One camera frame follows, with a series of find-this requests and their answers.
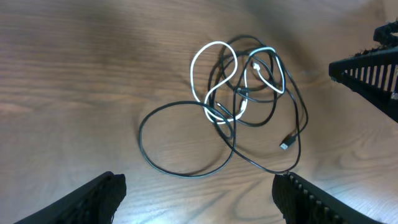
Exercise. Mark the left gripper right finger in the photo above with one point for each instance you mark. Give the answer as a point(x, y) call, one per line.
point(300, 201)

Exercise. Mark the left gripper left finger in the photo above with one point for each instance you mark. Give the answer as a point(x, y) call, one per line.
point(94, 202)

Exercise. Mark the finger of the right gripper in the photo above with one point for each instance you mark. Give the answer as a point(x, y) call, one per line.
point(385, 34)
point(371, 75)

